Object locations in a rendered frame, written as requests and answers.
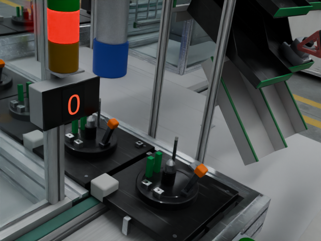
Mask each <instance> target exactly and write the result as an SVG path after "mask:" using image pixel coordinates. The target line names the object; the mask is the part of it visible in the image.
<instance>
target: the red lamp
mask: <svg viewBox="0 0 321 241"><path fill-rule="evenodd" d="M79 14H80V10H78V11H73V12H62V11H53V10H51V9H49V8H47V31H48V40H50V41H51V42H54V43H59V44H72V43H76V42H78V41H79Z"/></svg>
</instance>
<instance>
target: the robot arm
mask: <svg viewBox="0 0 321 241"><path fill-rule="evenodd" d="M311 40H313V41H314V42H316V41H317V46H316V45H314V46H315V50H316V51H314V50H311V49H307V48H304V47H303V45H305V44H307V43H308V42H310V41H311ZM297 49H298V50H299V51H302V52H305V53H308V54H310V55H313V56H315V57H318V58H321V30H318V31H316V32H315V33H313V34H312V35H311V36H309V37H308V38H307V39H305V40H304V41H302V42H301V43H299V44H298V45H297Z"/></svg>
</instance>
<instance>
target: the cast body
mask: <svg viewBox="0 0 321 241"><path fill-rule="evenodd" d="M305 39H307V37H304V36H303V37H299V38H296V39H295V40H294V41H293V42H292V44H290V45H288V44H287V43H286V42H283V44H282V45H281V46H280V49H281V50H282V54H283V55H284V56H285V57H286V58H287V60H288V61H289V62H290V63H291V64H292V65H293V66H298V65H302V64H305V63H309V62H310V61H311V58H310V57H309V55H310V54H308V53H305V52H302V51H299V50H298V49H297V45H298V44H299V43H301V42H302V41H304V40H305ZM303 47H304V48H307V49H311V50H314V49H315V46H314V41H313V40H311V41H310V42H308V43H307V44H305V45H303Z"/></svg>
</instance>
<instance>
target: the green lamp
mask: <svg viewBox="0 0 321 241"><path fill-rule="evenodd" d="M47 8H49V9H51V10H53V11H62V12H73V11H78V10H79V9H80V0H47Z"/></svg>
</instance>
